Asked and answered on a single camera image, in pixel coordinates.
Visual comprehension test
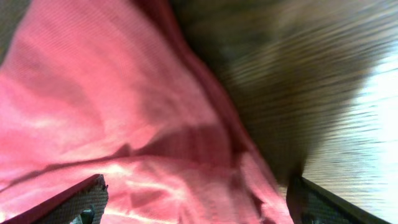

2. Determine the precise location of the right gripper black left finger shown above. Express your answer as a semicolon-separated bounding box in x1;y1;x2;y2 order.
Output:
3;174;109;224

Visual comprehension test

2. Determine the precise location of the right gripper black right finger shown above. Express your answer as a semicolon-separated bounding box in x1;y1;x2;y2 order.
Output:
286;175;390;224

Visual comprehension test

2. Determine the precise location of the orange red t-shirt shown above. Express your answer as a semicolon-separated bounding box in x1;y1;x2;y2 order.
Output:
1;0;292;223

